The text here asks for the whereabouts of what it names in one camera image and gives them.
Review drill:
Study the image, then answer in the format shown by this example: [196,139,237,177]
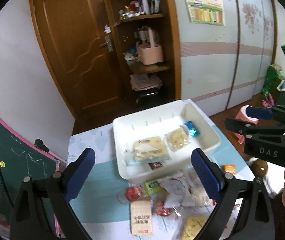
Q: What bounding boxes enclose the green chalkboard pink frame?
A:
[0,119,59,228]

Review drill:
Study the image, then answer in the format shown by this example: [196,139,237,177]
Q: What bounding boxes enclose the floral tablecloth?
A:
[68,100,254,239]

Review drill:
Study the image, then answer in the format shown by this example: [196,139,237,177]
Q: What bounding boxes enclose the red snack packet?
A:
[125,186,144,202]
[153,199,171,217]

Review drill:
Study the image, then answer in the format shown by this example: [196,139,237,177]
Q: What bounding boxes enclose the clear bag puffed snacks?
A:
[176,216,208,240]

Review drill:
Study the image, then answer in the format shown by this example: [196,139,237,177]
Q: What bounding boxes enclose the small orange snack packet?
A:
[222,164,236,176]

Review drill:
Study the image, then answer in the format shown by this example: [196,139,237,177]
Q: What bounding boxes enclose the small brown snack packet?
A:
[149,162,163,170]

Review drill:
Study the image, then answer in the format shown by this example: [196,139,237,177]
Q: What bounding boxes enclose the small puffed snack bag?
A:
[165,127,189,152]

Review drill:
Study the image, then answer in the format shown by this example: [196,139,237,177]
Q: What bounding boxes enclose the brown wooden door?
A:
[30,0,126,127]

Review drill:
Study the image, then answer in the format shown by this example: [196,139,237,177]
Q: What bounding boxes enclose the wall calendar poster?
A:
[185,0,226,26]

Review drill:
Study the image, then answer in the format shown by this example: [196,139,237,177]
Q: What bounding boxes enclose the pink plastic stool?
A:
[234,105,260,145]

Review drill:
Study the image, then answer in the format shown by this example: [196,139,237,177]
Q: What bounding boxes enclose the wooden shelf unit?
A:
[103,0,181,108]

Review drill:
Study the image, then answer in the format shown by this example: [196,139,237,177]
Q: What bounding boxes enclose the white plastic storage bin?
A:
[113,100,221,183]

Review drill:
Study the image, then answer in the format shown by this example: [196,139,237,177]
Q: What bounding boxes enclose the beige biscuit pack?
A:
[130,197,153,236]

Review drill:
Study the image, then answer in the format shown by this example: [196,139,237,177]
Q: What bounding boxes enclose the sliding wardrobe door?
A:
[175,0,274,116]

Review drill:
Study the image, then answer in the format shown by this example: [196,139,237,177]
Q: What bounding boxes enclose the blue candy wrapper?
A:
[183,121,200,138]

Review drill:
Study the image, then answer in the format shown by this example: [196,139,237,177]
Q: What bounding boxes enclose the white pastry pack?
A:
[158,173,214,209]

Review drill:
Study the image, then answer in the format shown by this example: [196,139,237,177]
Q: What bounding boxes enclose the pink storage basket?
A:
[136,26,164,66]

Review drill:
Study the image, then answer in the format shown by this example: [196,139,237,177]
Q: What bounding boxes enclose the pile of clothes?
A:
[261,64,285,108]

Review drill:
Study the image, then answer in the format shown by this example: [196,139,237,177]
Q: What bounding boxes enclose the cracker pack in bin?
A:
[132,137,170,163]

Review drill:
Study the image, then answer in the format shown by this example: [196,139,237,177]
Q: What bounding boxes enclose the green snack packet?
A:
[144,180,163,196]

